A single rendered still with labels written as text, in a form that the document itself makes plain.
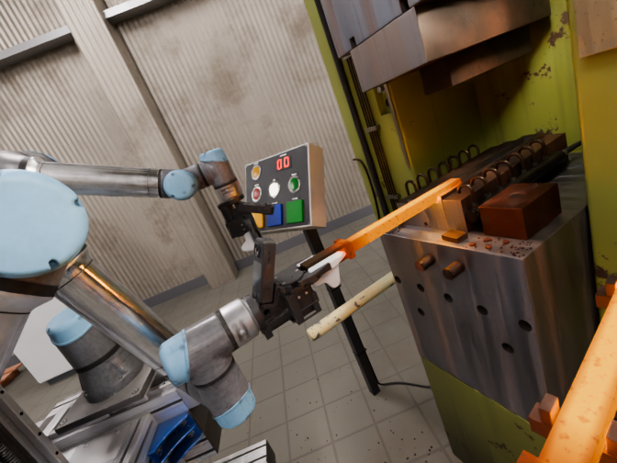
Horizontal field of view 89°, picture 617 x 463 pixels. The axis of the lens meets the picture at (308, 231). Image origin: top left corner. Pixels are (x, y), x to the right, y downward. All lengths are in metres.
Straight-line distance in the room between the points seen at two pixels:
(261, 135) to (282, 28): 1.08
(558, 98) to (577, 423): 0.89
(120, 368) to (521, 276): 0.95
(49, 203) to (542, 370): 0.84
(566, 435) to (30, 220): 0.54
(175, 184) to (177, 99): 2.97
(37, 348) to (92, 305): 3.18
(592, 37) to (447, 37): 0.22
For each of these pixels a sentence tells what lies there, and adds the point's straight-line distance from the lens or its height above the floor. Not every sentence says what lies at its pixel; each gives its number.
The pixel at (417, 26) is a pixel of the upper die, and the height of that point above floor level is 1.33.
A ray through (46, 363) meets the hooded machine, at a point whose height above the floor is 0.22.
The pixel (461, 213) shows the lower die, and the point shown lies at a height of 0.96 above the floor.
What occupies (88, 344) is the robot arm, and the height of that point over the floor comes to 0.96.
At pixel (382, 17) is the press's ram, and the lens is 0.75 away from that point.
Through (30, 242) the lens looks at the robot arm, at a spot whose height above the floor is 1.24.
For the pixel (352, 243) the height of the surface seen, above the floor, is 1.01.
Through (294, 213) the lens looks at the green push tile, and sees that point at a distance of 1.05.
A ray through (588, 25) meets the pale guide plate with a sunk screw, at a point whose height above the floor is 1.23.
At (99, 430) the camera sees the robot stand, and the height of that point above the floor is 0.74.
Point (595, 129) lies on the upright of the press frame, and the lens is 0.74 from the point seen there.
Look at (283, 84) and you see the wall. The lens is 3.71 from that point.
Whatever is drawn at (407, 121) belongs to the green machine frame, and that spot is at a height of 1.15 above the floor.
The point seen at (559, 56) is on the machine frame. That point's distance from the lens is 1.11.
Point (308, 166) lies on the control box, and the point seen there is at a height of 1.13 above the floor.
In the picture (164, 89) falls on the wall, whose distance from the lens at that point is 3.82.
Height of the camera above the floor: 1.25
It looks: 17 degrees down
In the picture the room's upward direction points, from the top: 22 degrees counter-clockwise
